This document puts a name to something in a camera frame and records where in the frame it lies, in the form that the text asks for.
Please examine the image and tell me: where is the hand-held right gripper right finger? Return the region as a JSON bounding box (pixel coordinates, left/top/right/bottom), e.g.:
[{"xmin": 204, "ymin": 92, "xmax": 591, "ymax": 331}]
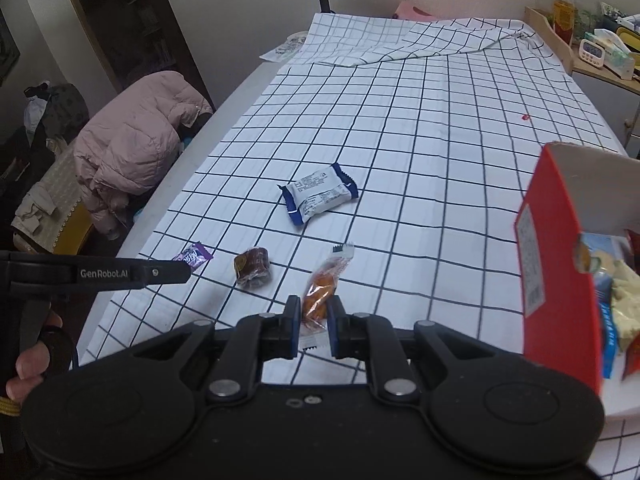
[{"xmin": 328, "ymin": 295, "xmax": 501, "ymax": 404}]

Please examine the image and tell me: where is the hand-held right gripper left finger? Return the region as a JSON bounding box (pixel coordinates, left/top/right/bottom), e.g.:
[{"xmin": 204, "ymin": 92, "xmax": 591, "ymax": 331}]
[{"xmin": 132, "ymin": 295, "xmax": 304, "ymax": 401}]

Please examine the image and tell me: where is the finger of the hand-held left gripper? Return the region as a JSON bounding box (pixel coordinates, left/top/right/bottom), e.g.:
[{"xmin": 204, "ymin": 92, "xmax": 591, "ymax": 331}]
[{"xmin": 69, "ymin": 259, "xmax": 194, "ymax": 292}]

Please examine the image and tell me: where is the purple candy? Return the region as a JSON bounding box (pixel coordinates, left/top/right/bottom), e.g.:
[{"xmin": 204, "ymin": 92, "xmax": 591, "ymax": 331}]
[{"xmin": 172, "ymin": 241, "xmax": 215, "ymax": 274}]

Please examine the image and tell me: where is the orange snack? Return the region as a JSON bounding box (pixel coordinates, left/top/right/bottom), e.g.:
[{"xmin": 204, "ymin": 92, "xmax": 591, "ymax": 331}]
[{"xmin": 298, "ymin": 242, "xmax": 356, "ymax": 351}]

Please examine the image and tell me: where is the red cardboard box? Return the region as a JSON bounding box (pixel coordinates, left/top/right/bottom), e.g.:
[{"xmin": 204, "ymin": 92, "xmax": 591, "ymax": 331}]
[{"xmin": 514, "ymin": 142, "xmax": 640, "ymax": 419}]

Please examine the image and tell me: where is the light blue snack packet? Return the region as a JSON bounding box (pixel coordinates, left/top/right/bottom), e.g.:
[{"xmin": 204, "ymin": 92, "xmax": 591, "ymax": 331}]
[{"xmin": 582, "ymin": 232, "xmax": 631, "ymax": 379}]

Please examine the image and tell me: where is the gold snack packet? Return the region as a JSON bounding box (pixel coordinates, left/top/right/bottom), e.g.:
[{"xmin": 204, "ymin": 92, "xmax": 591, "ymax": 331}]
[{"xmin": 609, "ymin": 254, "xmax": 640, "ymax": 351}]

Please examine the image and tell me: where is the red snack packet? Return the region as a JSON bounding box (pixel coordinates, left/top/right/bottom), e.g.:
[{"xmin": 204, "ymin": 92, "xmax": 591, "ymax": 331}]
[{"xmin": 622, "ymin": 334, "xmax": 640, "ymax": 381}]

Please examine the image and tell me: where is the person's left hand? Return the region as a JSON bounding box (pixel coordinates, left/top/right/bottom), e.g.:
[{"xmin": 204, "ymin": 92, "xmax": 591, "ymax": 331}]
[{"xmin": 5, "ymin": 310, "xmax": 64, "ymax": 404}]

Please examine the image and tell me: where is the yellow stool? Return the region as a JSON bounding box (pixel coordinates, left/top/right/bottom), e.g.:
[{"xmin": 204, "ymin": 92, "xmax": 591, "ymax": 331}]
[{"xmin": 52, "ymin": 204, "xmax": 96, "ymax": 256}]

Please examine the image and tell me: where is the brown wrapped cake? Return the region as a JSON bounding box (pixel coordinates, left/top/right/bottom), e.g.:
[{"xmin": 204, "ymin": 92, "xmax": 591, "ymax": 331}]
[{"xmin": 233, "ymin": 247, "xmax": 274, "ymax": 290}]

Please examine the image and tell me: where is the beige cloth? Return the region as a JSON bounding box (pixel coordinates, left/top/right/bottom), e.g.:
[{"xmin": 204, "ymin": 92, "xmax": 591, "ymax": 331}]
[{"xmin": 10, "ymin": 149, "xmax": 84, "ymax": 254}]

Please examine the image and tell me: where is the pink puffer jacket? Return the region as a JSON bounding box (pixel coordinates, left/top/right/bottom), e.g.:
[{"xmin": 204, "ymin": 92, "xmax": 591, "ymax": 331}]
[{"xmin": 73, "ymin": 70, "xmax": 214, "ymax": 239}]

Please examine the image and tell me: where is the white and blue snack packet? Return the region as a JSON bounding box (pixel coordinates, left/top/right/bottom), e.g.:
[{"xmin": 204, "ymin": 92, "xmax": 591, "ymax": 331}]
[{"xmin": 278, "ymin": 162, "xmax": 360, "ymax": 225}]

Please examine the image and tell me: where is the dark clothes pile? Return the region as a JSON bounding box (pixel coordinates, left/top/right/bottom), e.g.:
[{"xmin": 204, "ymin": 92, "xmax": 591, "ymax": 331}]
[{"xmin": 24, "ymin": 82, "xmax": 89, "ymax": 141}]

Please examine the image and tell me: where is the checked white tablecloth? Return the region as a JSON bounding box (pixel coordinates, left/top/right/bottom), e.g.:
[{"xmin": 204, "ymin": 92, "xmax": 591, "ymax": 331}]
[{"xmin": 74, "ymin": 12, "xmax": 640, "ymax": 479}]

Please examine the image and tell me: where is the dark wooden bookcase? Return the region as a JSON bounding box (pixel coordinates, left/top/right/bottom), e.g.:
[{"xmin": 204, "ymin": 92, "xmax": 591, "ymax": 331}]
[{"xmin": 54, "ymin": 0, "xmax": 216, "ymax": 111}]

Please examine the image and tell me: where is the printed paper packet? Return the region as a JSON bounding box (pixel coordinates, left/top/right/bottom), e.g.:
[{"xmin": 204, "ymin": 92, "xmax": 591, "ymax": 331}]
[{"xmin": 258, "ymin": 31, "xmax": 310, "ymax": 63}]

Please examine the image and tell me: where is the pink item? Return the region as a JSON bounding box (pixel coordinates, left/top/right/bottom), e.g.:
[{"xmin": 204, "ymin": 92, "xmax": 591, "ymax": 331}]
[{"xmin": 392, "ymin": 1, "xmax": 435, "ymax": 22}]

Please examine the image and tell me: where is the white cabinet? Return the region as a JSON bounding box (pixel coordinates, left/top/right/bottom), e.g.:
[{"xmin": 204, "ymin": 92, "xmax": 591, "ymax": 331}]
[{"xmin": 572, "ymin": 69, "xmax": 640, "ymax": 159}]

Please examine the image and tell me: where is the wooden desk organiser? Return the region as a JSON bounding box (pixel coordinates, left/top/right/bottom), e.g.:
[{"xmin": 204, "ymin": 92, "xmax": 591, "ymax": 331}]
[{"xmin": 523, "ymin": 5, "xmax": 640, "ymax": 96}]

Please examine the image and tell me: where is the white digital timer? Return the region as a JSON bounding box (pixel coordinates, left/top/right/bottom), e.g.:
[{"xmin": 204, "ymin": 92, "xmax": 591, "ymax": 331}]
[{"xmin": 578, "ymin": 37, "xmax": 609, "ymax": 66}]

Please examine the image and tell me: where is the bottle of yellow liquid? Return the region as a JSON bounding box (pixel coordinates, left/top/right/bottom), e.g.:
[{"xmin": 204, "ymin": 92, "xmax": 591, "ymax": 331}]
[{"xmin": 551, "ymin": 0, "xmax": 576, "ymax": 44}]

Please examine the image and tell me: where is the green tissue pack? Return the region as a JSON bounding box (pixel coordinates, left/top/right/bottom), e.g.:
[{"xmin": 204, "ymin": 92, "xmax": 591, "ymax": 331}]
[{"xmin": 584, "ymin": 28, "xmax": 637, "ymax": 81}]

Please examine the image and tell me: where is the yellow container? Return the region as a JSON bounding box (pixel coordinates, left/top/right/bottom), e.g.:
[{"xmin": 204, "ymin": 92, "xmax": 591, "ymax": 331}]
[{"xmin": 614, "ymin": 27, "xmax": 640, "ymax": 54}]

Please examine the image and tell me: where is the dark wall picture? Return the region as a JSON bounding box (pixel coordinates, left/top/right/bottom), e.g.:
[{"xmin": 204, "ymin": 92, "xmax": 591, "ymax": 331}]
[{"xmin": 0, "ymin": 9, "xmax": 21, "ymax": 86}]

